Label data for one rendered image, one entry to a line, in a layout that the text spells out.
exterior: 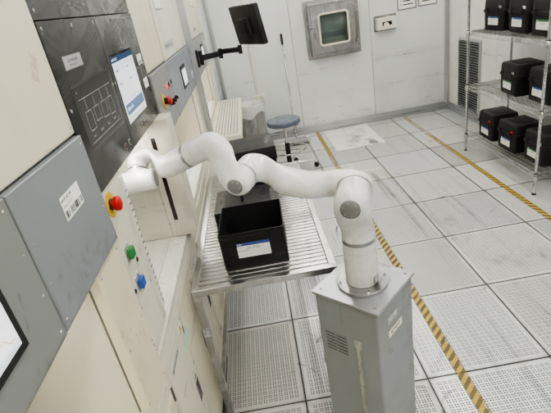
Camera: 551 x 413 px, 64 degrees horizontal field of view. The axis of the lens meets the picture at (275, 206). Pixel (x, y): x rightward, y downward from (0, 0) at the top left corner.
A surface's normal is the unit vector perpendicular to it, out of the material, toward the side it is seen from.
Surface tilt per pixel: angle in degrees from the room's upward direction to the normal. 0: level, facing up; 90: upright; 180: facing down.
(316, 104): 90
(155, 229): 90
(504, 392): 0
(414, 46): 90
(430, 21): 90
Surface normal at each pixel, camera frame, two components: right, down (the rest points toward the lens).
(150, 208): 0.07, 0.42
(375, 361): -0.64, 0.43
